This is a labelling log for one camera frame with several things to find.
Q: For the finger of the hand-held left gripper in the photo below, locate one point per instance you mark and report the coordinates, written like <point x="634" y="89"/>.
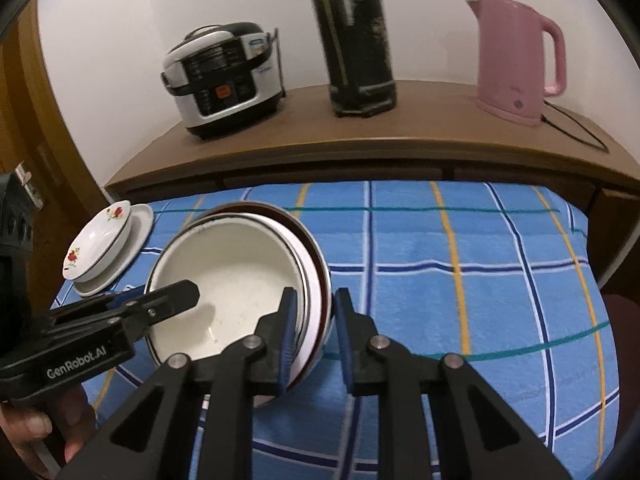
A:
<point x="131" y="296"/>
<point x="170" y="300"/>

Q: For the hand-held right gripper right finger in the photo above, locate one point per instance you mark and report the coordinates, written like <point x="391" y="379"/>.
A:
<point x="345" y="330"/>

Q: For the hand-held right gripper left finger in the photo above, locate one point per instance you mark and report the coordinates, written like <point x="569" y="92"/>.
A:
<point x="287" y="330"/>

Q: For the stainless steel bowl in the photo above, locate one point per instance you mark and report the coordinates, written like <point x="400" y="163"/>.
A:
<point x="312" y="360"/>

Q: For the red flower white plate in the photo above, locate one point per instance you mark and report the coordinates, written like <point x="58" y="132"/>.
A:
<point x="95" y="245"/>

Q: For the white enamel bowl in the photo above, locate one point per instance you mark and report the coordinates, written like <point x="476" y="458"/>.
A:
<point x="230" y="270"/>

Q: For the plain grey plate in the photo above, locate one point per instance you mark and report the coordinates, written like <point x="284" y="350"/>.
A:
<point x="142" y="225"/>

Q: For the person's left hand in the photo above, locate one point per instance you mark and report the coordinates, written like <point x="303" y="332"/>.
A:
<point x="20" y="425"/>

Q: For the blue plaid tablecloth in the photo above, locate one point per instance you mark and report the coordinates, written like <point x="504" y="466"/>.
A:
<point x="450" y="260"/>

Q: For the white black rice cooker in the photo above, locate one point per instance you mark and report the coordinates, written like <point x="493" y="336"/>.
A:
<point x="225" y="110"/>

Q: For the brown wooden cabinet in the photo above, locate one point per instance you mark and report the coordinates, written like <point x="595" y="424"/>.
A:
<point x="400" y="130"/>

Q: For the brown wooden door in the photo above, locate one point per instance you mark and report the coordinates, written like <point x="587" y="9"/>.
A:
<point x="10" y="125"/>

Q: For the black thermos flask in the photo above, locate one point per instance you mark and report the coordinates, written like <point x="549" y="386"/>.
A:
<point x="350" y="35"/>

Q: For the pink electric kettle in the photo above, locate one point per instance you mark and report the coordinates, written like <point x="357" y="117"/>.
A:
<point x="505" y="60"/>

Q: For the wooden door frame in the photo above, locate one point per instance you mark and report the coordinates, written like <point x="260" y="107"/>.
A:
<point x="60" y="135"/>

